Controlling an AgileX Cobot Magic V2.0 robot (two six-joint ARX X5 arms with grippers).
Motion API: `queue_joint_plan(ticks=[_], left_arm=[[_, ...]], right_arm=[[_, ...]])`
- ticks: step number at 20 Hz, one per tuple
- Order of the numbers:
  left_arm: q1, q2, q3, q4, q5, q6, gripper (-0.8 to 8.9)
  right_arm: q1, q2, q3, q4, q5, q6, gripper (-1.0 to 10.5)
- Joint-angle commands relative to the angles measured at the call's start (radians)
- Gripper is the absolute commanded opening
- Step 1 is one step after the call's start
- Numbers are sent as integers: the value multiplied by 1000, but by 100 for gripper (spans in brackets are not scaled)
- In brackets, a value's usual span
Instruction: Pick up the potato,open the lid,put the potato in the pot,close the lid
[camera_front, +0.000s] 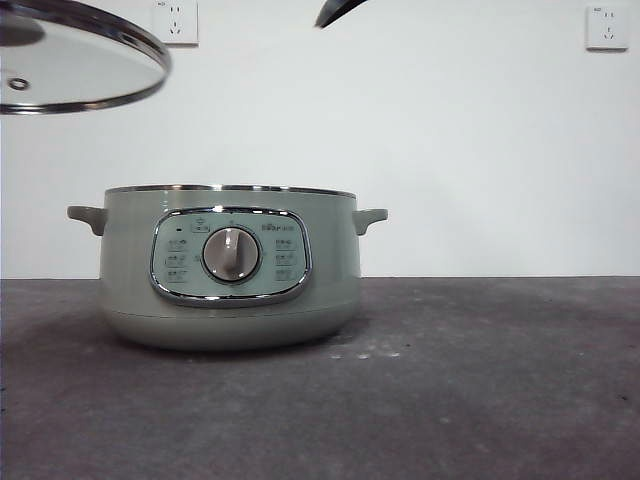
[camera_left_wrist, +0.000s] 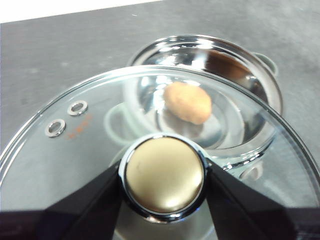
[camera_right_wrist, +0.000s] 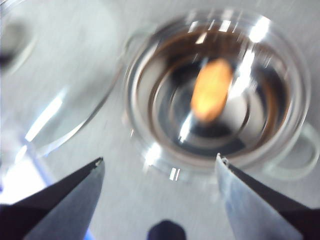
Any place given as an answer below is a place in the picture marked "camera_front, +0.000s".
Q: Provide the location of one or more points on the glass lid with green knob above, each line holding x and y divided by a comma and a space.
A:
90, 65

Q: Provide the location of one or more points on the white wall socket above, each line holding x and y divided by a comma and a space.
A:
607, 27
175, 25

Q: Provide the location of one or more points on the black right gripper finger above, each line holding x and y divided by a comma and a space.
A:
340, 10

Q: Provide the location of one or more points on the pale green electric pot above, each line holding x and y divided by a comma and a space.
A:
130, 280

